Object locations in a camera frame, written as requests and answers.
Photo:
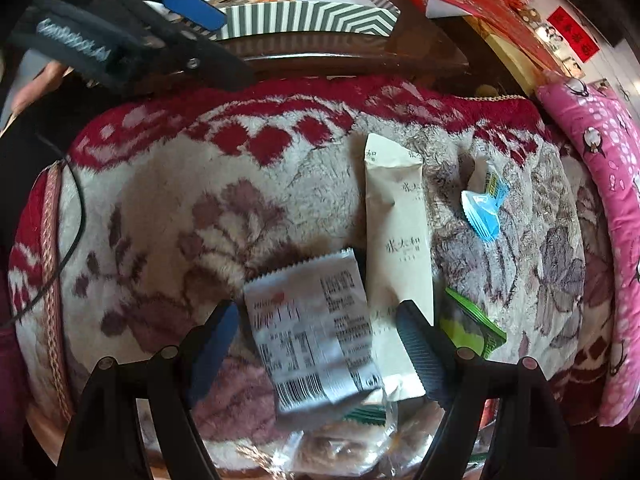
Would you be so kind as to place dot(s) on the dark wooden table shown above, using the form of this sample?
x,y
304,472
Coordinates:
x,y
360,60

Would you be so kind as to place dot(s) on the person's left hand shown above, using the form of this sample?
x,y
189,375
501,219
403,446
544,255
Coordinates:
x,y
37,85

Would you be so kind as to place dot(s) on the green snack packet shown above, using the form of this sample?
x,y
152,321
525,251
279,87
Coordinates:
x,y
470,332

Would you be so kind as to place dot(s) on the shiny red snack packet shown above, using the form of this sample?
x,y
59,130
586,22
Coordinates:
x,y
488,412

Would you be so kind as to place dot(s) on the small blue snack packet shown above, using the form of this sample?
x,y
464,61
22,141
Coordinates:
x,y
482,210

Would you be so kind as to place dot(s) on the clear bag of nuts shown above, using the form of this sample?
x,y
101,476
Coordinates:
x,y
340,450

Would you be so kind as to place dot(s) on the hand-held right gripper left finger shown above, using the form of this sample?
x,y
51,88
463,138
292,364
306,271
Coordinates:
x,y
216,347

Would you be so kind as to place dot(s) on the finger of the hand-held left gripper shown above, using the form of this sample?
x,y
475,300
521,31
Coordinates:
x,y
197,7
210,62

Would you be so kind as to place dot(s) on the white snack packet with barcode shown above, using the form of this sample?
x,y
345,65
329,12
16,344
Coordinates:
x,y
310,325

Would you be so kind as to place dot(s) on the long beige snack packet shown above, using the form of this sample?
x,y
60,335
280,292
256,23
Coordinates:
x,y
400,210

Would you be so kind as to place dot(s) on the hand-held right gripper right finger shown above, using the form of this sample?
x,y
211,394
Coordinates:
x,y
420,355

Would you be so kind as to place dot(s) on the pink printed pillow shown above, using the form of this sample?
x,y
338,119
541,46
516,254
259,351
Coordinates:
x,y
605,160

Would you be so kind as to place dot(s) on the floral red white blanket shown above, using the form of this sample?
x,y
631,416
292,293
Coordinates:
x,y
200,185

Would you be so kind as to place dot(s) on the red wall poster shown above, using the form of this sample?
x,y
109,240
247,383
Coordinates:
x,y
572,35

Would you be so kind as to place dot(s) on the green white striped box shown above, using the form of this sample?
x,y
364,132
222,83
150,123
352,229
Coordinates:
x,y
310,17

